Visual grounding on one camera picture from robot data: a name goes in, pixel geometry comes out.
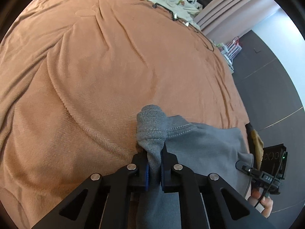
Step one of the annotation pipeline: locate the grey t-shirt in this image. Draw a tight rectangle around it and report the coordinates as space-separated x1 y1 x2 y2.
136 105 253 228

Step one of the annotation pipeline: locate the mustard yellow garment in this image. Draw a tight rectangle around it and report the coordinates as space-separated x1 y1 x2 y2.
245 123 264 170

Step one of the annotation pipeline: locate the person's right hand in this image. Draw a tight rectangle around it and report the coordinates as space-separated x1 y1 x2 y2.
247 188 274 218

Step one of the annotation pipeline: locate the black cable on bed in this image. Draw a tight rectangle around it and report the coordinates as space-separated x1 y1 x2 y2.
151 2 215 53

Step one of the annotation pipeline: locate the pink curtain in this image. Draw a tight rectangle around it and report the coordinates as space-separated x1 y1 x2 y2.
194 0 280 43

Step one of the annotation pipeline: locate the dark wardrobe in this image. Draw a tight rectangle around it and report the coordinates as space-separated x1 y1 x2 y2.
233 31 304 228

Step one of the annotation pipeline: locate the white bedside cabinet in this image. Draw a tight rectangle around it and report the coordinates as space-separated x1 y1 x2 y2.
213 42 234 74

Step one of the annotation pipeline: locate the orange fleece blanket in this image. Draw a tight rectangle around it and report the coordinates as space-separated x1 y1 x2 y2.
1 0 249 228

